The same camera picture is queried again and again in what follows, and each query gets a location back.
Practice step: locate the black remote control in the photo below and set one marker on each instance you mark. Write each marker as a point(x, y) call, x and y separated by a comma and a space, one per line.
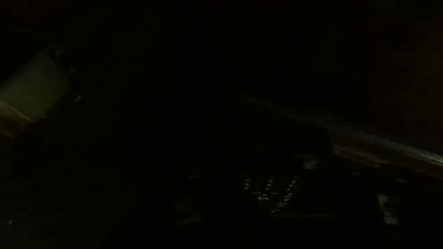
point(281, 184)

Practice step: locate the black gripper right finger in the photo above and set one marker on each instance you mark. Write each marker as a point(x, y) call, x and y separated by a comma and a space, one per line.
point(386, 209)

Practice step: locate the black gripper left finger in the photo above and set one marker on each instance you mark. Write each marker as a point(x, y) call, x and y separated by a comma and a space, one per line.
point(191, 208)

